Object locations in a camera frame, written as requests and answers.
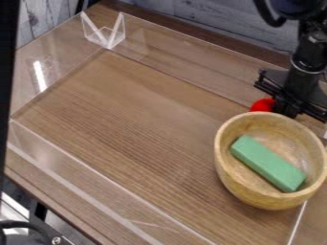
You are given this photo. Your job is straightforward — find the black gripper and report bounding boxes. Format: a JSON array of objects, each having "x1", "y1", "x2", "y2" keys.
[{"x1": 254, "y1": 68, "x2": 327, "y2": 123}]

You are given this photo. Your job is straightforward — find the wooden bowl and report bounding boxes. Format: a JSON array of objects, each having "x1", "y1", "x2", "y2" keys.
[{"x1": 214, "y1": 112, "x2": 327, "y2": 211}]

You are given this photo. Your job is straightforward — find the clear acrylic tray wall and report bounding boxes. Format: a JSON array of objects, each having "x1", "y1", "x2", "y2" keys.
[{"x1": 7, "y1": 121, "x2": 215, "y2": 245}]

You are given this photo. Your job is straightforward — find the black cable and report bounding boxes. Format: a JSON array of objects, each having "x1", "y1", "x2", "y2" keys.
[{"x1": 0, "y1": 219, "x2": 50, "y2": 245}]

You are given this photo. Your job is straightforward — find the green rectangular block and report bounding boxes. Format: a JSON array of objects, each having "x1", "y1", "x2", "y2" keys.
[{"x1": 230, "y1": 135, "x2": 308, "y2": 192}]

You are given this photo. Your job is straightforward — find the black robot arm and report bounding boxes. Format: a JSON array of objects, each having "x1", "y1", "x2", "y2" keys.
[{"x1": 253, "y1": 0, "x2": 327, "y2": 123}]

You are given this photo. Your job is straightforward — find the red toy fruit green stem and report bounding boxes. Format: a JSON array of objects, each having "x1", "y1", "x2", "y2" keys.
[{"x1": 252, "y1": 98, "x2": 276, "y2": 112}]

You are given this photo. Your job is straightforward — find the clear acrylic corner bracket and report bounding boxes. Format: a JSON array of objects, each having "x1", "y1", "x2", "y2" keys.
[{"x1": 81, "y1": 11, "x2": 126, "y2": 50}]

